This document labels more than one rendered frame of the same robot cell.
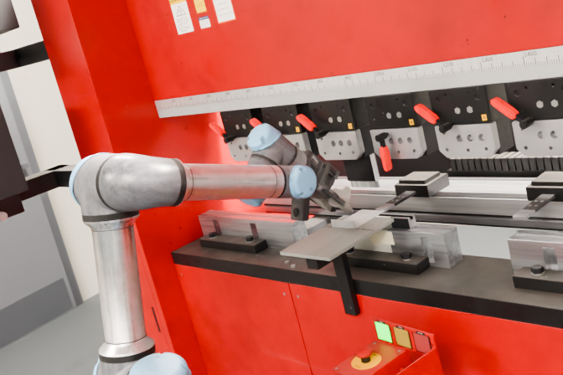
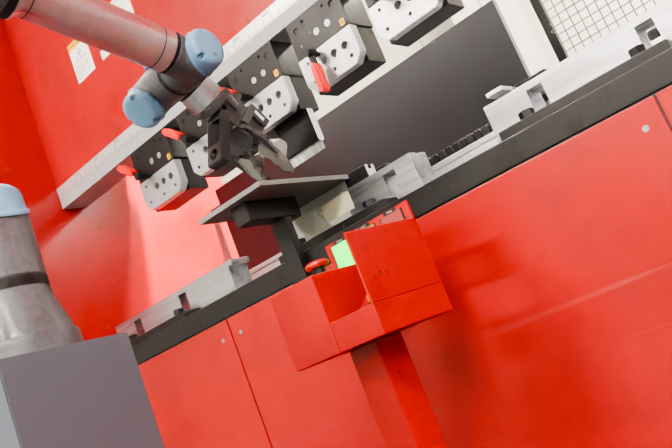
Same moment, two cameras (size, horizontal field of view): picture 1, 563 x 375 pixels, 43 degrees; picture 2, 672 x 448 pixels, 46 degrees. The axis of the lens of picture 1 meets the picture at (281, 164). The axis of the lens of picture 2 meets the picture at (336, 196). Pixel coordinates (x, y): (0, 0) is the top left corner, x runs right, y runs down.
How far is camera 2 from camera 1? 1.04 m
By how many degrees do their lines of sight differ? 27
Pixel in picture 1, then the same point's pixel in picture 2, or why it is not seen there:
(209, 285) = not seen: hidden behind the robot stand
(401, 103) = (327, 5)
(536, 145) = not seen: outside the picture
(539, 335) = (549, 166)
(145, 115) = (43, 203)
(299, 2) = not seen: outside the picture
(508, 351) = (518, 222)
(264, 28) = (169, 15)
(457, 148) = (398, 19)
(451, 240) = (421, 165)
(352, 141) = (281, 89)
